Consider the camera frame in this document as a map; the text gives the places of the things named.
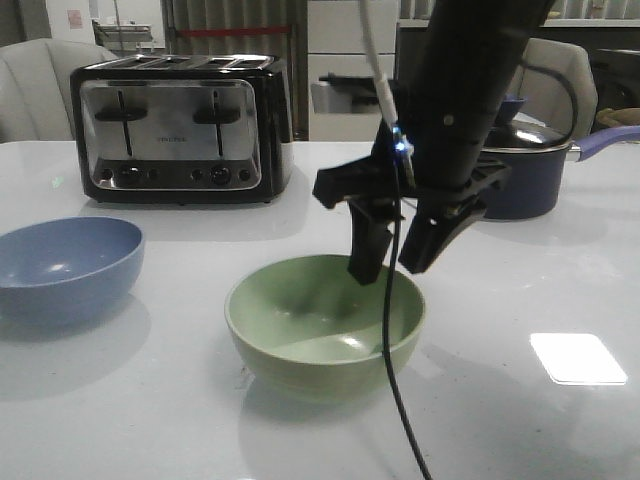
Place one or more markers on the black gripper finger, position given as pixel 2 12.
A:
pixel 433 227
pixel 371 237

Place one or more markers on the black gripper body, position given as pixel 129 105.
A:
pixel 436 162

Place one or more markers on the green bowl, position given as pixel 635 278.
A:
pixel 306 328

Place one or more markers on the blue bowl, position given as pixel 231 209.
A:
pixel 69 270

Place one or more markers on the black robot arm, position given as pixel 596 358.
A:
pixel 446 111

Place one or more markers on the white refrigerator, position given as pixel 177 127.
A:
pixel 334 45

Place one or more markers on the dark blue saucepan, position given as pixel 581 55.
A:
pixel 533 183

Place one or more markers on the glass pot lid blue knob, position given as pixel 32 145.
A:
pixel 508 132

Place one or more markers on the beige chair right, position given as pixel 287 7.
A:
pixel 558 86

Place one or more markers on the beige chair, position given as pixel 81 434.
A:
pixel 35 87
pixel 558 86

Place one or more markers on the black chrome four-slot toaster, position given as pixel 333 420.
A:
pixel 183 129

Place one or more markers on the beige chair left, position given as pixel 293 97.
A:
pixel 35 87

